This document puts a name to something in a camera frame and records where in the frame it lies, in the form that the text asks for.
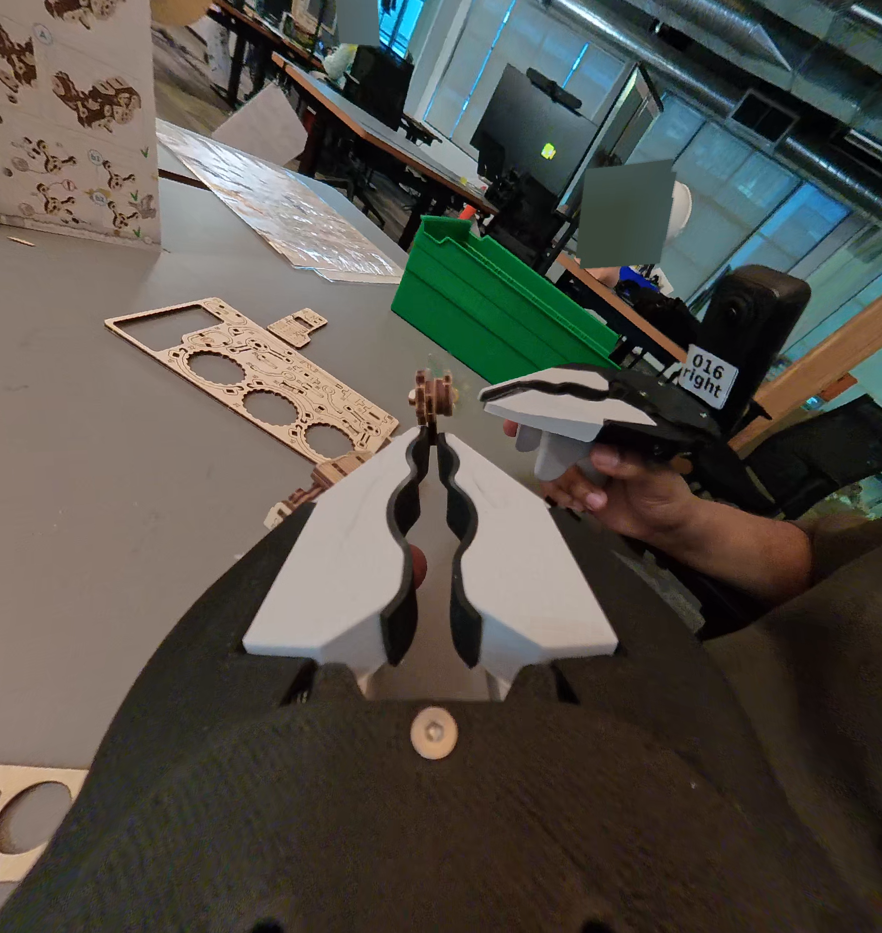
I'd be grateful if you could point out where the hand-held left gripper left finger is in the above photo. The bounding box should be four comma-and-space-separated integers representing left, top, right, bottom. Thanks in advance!
242, 425, 432, 701

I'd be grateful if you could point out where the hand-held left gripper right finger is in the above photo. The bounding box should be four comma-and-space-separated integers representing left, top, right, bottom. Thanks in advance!
437, 433, 622, 702

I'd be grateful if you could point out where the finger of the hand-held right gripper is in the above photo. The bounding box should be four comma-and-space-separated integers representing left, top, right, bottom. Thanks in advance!
482, 391, 660, 443
479, 366, 622, 404

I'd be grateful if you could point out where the small wooden gear assembly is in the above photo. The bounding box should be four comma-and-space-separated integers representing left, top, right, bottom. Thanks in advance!
409, 369, 461, 438

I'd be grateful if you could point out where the person's right forearm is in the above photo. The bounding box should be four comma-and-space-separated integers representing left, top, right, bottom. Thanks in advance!
685, 492, 815, 617

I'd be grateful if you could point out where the grey desk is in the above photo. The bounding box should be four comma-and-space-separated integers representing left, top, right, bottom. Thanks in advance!
0, 138, 704, 912

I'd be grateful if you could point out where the person's right hand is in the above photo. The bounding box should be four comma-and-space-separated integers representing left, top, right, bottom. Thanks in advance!
502, 419, 700, 542

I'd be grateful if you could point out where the black bag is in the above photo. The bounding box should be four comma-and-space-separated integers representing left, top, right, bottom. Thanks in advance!
630, 286, 702, 360

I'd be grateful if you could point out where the wooden model car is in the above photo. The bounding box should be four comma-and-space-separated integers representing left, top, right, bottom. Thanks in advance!
263, 450, 375, 531

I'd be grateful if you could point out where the green plastic bin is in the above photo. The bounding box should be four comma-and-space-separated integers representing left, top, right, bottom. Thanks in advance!
391, 215, 623, 373

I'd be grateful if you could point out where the black office chair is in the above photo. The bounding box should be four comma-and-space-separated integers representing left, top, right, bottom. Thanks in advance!
732, 394, 882, 520

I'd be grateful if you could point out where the wooden beam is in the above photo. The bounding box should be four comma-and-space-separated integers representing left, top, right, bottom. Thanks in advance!
728, 280, 882, 453

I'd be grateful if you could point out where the large wooden puzzle sheet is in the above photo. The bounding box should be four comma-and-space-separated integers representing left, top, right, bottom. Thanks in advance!
104, 297, 400, 465

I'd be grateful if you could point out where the black computer monitor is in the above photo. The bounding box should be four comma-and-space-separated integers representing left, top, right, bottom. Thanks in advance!
470, 63, 602, 201

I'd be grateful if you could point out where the small wooden puzzle sheet piece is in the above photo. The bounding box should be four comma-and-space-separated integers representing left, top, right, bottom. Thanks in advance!
268, 308, 329, 348

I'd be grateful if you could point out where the black webcam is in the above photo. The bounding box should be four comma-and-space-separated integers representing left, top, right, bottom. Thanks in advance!
526, 68, 582, 112

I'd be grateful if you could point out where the brown background table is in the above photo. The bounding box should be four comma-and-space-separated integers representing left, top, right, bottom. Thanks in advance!
272, 52, 500, 216

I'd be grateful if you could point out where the clear plastic sheet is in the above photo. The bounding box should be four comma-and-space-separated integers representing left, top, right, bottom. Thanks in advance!
156, 120, 405, 285

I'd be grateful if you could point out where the person's brown shirt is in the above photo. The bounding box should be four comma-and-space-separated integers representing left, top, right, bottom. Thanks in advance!
692, 503, 882, 933

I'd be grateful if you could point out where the wooden puzzle sheet with holes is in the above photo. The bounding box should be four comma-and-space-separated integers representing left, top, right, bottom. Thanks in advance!
0, 761, 89, 908

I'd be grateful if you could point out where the grey cardboard panel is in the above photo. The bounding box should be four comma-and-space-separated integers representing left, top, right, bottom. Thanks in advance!
211, 82, 311, 167

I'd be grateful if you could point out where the printed instruction sheet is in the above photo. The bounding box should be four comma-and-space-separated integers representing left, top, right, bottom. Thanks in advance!
0, 0, 162, 252

